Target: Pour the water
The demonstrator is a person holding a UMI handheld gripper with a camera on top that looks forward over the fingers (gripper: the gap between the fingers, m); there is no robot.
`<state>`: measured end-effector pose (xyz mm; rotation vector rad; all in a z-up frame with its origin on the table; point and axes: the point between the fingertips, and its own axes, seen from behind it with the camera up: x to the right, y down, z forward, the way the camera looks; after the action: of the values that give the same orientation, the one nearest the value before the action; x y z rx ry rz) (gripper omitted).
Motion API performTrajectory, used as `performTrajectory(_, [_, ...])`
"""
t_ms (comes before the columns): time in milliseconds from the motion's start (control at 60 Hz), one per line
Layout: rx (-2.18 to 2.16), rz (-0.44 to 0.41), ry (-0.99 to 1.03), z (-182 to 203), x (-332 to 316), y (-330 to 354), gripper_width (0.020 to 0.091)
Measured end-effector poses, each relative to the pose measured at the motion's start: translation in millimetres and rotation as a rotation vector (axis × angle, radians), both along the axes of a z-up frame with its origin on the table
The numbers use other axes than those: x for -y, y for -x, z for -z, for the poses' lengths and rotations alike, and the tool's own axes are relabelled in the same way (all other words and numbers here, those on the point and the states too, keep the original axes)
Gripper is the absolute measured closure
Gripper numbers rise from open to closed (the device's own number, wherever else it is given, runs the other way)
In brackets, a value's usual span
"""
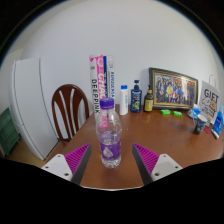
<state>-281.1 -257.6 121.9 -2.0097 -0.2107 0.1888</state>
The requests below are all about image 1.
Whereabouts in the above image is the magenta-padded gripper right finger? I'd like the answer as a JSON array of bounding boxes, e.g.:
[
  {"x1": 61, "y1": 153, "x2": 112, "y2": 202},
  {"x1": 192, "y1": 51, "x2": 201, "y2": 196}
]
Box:
[{"x1": 131, "y1": 143, "x2": 184, "y2": 186}]

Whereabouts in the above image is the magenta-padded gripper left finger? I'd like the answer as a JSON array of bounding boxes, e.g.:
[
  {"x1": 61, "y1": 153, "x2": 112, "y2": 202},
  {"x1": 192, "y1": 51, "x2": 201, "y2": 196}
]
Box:
[{"x1": 41, "y1": 143, "x2": 92, "y2": 186}]

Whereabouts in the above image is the clear purple-capped water bottle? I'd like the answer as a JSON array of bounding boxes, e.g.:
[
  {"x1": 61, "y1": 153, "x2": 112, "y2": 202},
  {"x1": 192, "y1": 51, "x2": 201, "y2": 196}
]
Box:
[{"x1": 95, "y1": 97, "x2": 123, "y2": 169}]

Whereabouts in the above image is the white blue paper cup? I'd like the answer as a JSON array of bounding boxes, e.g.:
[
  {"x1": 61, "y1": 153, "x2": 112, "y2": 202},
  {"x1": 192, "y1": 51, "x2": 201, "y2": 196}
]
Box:
[{"x1": 193, "y1": 114, "x2": 208, "y2": 136}]

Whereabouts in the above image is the green slatted crate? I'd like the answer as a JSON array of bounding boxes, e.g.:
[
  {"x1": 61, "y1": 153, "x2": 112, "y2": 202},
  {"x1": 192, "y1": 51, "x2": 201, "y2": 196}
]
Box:
[{"x1": 0, "y1": 107, "x2": 20, "y2": 157}]

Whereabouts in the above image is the dark yellow-labelled pump bottle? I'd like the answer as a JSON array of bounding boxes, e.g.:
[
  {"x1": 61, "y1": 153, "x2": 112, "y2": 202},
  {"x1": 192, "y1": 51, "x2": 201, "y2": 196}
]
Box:
[{"x1": 143, "y1": 85, "x2": 155, "y2": 113}]

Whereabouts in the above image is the brown wooden chair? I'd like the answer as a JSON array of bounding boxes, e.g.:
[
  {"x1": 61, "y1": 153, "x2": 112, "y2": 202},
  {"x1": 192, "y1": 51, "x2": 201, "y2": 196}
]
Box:
[{"x1": 50, "y1": 83, "x2": 90, "y2": 141}]

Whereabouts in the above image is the white refrigerator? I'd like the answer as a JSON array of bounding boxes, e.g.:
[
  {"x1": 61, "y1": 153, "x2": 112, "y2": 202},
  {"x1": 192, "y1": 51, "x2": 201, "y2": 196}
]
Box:
[{"x1": 9, "y1": 58, "x2": 60, "y2": 161}]

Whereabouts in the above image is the blue detergent bottle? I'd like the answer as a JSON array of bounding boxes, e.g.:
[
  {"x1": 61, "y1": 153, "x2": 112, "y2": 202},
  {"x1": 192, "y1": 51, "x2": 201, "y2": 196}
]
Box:
[{"x1": 212, "y1": 104, "x2": 224, "y2": 136}]

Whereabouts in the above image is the dark blue pump bottle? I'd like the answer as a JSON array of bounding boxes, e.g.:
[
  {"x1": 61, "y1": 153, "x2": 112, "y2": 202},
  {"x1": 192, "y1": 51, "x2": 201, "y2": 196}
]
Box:
[{"x1": 130, "y1": 79, "x2": 143, "y2": 114}]

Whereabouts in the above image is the white blue-capped lotion bottle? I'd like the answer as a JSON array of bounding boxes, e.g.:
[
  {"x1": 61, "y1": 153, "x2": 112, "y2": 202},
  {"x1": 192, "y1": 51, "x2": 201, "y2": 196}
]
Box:
[{"x1": 119, "y1": 84, "x2": 129, "y2": 116}]

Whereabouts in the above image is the framed group picture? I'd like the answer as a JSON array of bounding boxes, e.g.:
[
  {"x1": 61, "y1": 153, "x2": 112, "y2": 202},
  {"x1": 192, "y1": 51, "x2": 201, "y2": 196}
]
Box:
[{"x1": 148, "y1": 67, "x2": 199, "y2": 111}]

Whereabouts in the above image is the white paper gift bag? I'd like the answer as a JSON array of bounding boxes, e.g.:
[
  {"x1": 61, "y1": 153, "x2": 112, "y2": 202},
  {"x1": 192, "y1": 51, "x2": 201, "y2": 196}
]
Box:
[{"x1": 198, "y1": 74, "x2": 223, "y2": 126}]

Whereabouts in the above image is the white pink shuttlecock tube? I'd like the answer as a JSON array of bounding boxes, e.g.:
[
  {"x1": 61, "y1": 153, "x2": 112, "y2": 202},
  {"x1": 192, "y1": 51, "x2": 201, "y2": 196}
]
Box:
[{"x1": 89, "y1": 54, "x2": 108, "y2": 118}]

